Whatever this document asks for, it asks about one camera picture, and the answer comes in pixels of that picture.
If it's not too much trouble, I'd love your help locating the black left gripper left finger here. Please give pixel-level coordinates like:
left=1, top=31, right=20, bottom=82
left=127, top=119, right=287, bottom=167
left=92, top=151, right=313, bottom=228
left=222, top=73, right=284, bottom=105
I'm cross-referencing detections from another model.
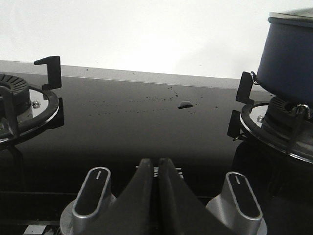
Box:
left=96, top=159, right=153, bottom=235

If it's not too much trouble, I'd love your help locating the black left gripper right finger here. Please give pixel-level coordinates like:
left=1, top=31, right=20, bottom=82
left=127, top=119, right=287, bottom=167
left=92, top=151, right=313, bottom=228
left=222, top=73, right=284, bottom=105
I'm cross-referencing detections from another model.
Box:
left=158, top=158, right=234, bottom=235

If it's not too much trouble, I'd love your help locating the dark blue pot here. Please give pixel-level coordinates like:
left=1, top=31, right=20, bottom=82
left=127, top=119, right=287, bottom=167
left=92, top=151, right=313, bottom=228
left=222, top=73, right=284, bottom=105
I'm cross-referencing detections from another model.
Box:
left=257, top=17, right=313, bottom=106

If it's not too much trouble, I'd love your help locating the right burner with pot support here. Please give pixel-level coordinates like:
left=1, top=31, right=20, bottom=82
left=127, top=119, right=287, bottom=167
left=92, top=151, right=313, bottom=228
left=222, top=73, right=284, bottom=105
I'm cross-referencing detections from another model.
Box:
left=227, top=71, right=313, bottom=163

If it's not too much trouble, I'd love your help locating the burner with pot support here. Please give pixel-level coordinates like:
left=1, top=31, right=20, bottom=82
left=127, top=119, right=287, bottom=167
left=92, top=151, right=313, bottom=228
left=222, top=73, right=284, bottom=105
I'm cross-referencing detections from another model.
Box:
left=0, top=56, right=64, bottom=149
left=227, top=71, right=313, bottom=163

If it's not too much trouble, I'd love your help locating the left burner with pot support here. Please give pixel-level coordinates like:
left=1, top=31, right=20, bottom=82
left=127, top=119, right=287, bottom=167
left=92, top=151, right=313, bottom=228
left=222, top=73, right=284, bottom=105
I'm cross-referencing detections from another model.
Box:
left=0, top=56, right=64, bottom=149

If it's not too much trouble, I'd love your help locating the left silver stove knob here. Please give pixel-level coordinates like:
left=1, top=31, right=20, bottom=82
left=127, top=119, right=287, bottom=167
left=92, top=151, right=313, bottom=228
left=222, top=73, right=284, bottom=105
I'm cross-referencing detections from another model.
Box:
left=60, top=166, right=116, bottom=235

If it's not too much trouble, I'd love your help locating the silver stove knob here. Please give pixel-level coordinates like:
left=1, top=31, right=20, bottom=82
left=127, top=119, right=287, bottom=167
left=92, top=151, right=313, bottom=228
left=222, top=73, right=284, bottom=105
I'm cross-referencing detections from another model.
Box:
left=206, top=171, right=268, bottom=235
left=60, top=166, right=116, bottom=235

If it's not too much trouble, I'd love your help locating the right silver stove knob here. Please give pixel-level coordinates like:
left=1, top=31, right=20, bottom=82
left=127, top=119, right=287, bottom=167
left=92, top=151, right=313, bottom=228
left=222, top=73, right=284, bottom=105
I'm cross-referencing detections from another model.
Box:
left=206, top=171, right=268, bottom=235

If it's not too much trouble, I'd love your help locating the black glass gas stove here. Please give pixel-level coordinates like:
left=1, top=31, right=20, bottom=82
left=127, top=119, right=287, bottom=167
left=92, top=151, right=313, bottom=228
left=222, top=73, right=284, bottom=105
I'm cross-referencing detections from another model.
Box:
left=0, top=61, right=313, bottom=235

